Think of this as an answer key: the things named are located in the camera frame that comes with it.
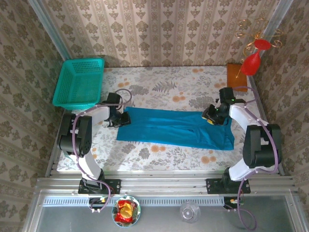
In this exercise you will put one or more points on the blue t-shirt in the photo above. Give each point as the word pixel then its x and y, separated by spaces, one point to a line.
pixel 169 128

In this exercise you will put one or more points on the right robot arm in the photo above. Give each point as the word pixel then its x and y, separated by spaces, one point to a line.
pixel 241 116

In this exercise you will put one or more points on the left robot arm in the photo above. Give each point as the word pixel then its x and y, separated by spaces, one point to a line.
pixel 96 113

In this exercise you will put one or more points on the floral tablecloth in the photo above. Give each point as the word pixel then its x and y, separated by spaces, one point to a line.
pixel 120 159

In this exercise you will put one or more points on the brown wooden block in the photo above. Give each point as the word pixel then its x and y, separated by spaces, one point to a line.
pixel 237 75

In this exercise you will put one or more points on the teal plastic basket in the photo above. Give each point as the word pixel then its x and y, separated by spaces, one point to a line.
pixel 79 82

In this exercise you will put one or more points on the red goblet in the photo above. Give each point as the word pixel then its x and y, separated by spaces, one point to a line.
pixel 251 64

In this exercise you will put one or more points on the patterned glass plate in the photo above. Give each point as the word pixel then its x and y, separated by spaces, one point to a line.
pixel 137 207

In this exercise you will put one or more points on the red yellow snack packet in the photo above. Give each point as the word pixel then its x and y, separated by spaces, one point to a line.
pixel 124 212

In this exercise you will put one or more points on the clear glass cup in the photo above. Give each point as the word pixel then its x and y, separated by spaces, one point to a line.
pixel 190 212

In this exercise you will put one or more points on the grey metal shelf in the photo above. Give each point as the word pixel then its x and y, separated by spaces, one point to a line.
pixel 72 220

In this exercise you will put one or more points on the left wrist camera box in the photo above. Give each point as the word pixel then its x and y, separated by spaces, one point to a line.
pixel 114 99

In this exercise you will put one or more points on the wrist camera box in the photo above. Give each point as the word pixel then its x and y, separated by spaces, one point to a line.
pixel 226 94
pixel 114 99

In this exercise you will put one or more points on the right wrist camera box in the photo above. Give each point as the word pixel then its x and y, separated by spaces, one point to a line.
pixel 226 94

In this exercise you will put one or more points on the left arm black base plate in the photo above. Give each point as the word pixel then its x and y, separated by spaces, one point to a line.
pixel 113 186

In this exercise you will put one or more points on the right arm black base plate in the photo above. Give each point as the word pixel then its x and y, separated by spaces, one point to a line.
pixel 213 186

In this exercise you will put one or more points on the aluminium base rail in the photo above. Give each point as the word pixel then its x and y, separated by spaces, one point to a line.
pixel 164 186

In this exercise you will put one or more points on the aluminium corner post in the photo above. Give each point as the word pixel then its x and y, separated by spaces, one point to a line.
pixel 278 14
pixel 48 26

